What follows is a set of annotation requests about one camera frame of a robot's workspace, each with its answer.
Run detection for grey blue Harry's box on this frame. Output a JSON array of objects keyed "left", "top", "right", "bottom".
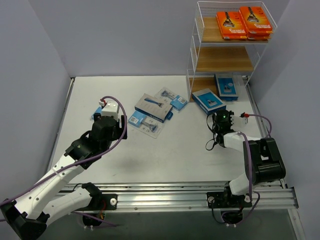
[{"left": 191, "top": 88, "right": 227, "bottom": 115}]

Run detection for orange Gillette box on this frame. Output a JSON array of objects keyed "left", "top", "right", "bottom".
[
  {"left": 216, "top": 11, "right": 247, "bottom": 40},
  {"left": 239, "top": 6, "right": 273, "bottom": 35},
  {"left": 246, "top": 32, "right": 271, "bottom": 41}
]

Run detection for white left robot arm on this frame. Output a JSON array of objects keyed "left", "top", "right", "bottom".
[{"left": 0, "top": 115, "right": 127, "bottom": 240}]

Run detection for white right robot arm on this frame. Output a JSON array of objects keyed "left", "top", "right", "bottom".
[{"left": 209, "top": 109, "right": 287, "bottom": 208}]

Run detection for clear blister razor pack middle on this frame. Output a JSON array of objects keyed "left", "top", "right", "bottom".
[{"left": 91, "top": 106, "right": 102, "bottom": 121}]

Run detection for clear blister razor pack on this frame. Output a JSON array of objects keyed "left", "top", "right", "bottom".
[
  {"left": 91, "top": 106, "right": 102, "bottom": 121},
  {"left": 154, "top": 87, "right": 188, "bottom": 112},
  {"left": 128, "top": 111, "right": 164, "bottom": 139}
]

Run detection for clear blister razor pack left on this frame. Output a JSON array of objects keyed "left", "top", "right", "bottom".
[{"left": 128, "top": 111, "right": 164, "bottom": 139}]

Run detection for Harry's box upper white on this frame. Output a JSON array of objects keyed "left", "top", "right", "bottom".
[{"left": 134, "top": 93, "right": 173, "bottom": 123}]

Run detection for clear blister razor pack top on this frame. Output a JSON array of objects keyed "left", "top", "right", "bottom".
[{"left": 154, "top": 87, "right": 188, "bottom": 112}]

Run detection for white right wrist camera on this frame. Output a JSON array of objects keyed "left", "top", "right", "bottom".
[{"left": 230, "top": 112, "right": 250, "bottom": 129}]

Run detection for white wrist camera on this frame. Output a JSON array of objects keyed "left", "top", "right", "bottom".
[
  {"left": 230, "top": 112, "right": 250, "bottom": 129},
  {"left": 99, "top": 99, "right": 120, "bottom": 121}
]

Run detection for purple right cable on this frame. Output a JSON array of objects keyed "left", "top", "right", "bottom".
[{"left": 239, "top": 113, "right": 273, "bottom": 226}]

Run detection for purple cable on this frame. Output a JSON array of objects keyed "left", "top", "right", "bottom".
[
  {"left": 0, "top": 95, "right": 127, "bottom": 228},
  {"left": 239, "top": 113, "right": 273, "bottom": 226}
]

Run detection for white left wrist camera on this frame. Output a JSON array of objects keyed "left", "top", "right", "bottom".
[{"left": 99, "top": 99, "right": 120, "bottom": 121}]

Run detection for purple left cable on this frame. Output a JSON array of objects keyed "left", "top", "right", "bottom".
[{"left": 0, "top": 95, "right": 127, "bottom": 228}]

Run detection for white wire wooden shelf rack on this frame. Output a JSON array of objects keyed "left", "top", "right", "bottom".
[{"left": 186, "top": 1, "right": 277, "bottom": 100}]

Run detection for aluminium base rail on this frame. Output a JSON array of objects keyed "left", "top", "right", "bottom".
[{"left": 56, "top": 181, "right": 298, "bottom": 213}]

